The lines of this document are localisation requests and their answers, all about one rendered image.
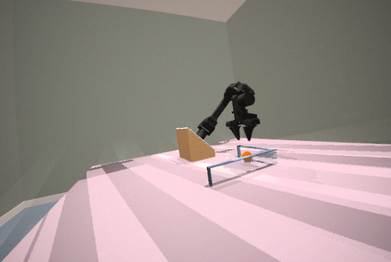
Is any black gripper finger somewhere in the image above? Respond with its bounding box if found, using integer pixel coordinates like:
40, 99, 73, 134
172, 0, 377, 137
229, 126, 241, 141
243, 125, 257, 142

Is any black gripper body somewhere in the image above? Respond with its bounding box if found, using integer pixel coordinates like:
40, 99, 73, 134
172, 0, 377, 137
226, 108, 260, 127

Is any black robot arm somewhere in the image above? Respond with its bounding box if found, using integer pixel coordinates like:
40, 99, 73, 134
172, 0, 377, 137
196, 81, 255, 140

